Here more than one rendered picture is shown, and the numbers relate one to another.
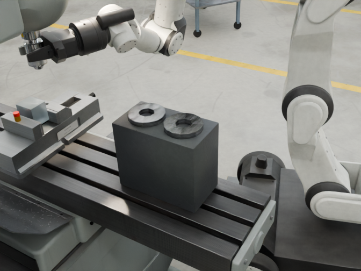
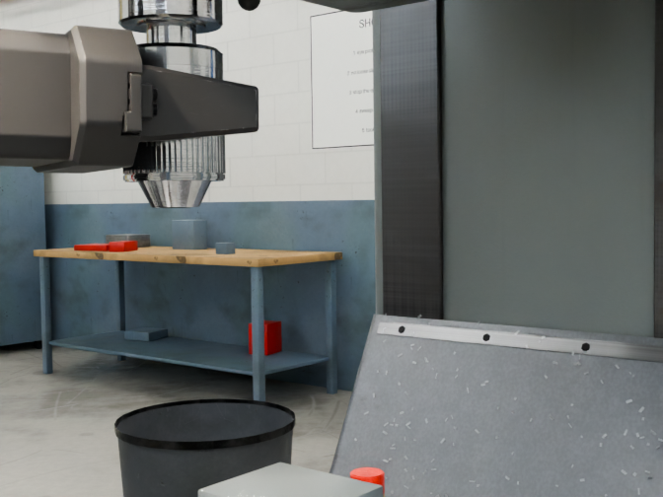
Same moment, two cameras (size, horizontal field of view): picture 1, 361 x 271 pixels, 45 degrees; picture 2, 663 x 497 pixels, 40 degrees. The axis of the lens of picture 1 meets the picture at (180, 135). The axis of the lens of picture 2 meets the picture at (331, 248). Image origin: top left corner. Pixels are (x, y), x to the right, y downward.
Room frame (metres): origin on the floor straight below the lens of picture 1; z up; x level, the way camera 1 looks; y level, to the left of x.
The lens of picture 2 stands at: (1.44, 0.47, 1.20)
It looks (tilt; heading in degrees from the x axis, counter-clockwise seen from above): 3 degrees down; 187
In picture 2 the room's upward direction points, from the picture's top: 1 degrees counter-clockwise
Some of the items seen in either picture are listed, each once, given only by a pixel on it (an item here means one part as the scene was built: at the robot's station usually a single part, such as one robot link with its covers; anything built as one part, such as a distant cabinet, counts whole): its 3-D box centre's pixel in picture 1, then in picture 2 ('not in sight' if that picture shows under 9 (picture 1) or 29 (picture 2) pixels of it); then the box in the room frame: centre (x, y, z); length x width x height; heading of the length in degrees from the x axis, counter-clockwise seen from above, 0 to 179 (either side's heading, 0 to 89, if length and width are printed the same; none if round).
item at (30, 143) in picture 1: (44, 123); not in sight; (1.09, 0.39, 0.99); 0.35 x 0.15 x 0.11; 148
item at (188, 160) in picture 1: (166, 152); not in sight; (0.86, 0.03, 1.04); 0.22 x 0.12 x 0.20; 58
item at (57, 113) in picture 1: (48, 109); not in sight; (1.11, 0.38, 1.03); 0.12 x 0.06 x 0.04; 58
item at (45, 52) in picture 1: (40, 55); not in sight; (1.00, 0.33, 1.24); 0.06 x 0.02 x 0.03; 125
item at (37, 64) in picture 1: (35, 54); (174, 126); (1.02, 0.35, 1.23); 0.05 x 0.05 x 0.05
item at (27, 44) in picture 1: (33, 42); (172, 61); (1.02, 0.35, 1.26); 0.05 x 0.05 x 0.01
